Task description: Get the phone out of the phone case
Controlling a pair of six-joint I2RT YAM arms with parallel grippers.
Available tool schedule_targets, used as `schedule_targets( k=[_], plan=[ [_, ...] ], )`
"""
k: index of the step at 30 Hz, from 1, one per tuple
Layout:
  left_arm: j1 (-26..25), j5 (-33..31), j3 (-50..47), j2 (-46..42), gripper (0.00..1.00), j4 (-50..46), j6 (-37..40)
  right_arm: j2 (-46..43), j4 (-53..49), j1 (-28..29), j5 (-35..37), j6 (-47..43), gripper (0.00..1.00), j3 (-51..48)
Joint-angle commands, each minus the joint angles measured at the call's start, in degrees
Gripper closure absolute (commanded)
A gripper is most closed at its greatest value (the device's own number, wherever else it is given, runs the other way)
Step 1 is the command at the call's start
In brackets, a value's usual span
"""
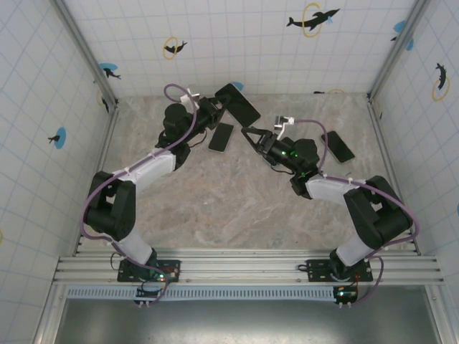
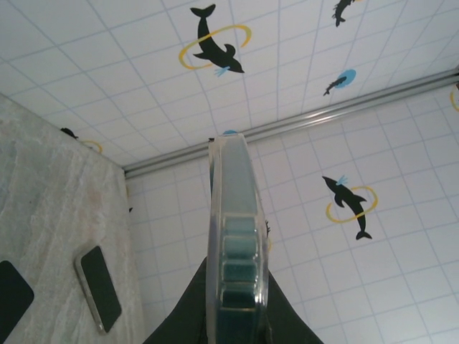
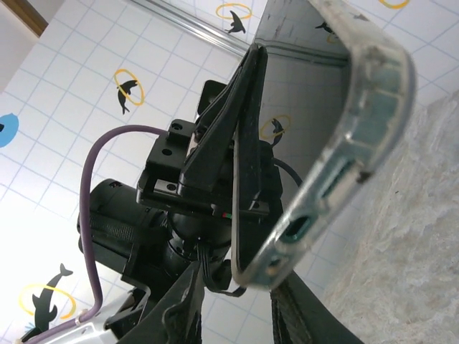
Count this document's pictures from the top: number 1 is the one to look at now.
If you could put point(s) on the black smartphone teal edge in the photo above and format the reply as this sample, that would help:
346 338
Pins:
240 105

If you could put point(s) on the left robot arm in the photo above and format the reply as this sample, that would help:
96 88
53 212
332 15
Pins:
154 165

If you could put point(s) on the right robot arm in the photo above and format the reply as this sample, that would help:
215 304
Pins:
326 188

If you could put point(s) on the blue circle penguin sticker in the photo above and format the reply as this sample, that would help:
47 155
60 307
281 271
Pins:
239 86

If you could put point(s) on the blue circle shark sticker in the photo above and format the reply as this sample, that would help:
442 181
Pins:
107 67

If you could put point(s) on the blue oval fish sticker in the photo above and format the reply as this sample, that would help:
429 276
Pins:
61 138

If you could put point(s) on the small controller board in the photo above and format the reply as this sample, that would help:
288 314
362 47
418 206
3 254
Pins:
345 294
152 292

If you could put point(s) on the blue blob sticker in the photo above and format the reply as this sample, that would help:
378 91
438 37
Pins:
399 26

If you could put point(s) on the grey metal panel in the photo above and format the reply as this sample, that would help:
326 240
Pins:
251 322

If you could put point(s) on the aluminium side rail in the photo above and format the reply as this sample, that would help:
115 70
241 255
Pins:
392 172
98 172

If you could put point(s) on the aluminium frame post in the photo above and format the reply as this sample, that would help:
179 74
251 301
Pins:
439 315
398 50
84 50
48 319

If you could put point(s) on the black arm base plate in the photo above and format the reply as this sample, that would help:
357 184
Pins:
317 270
129 272

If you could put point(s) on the aluminium rail beam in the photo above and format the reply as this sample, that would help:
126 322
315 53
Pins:
244 267

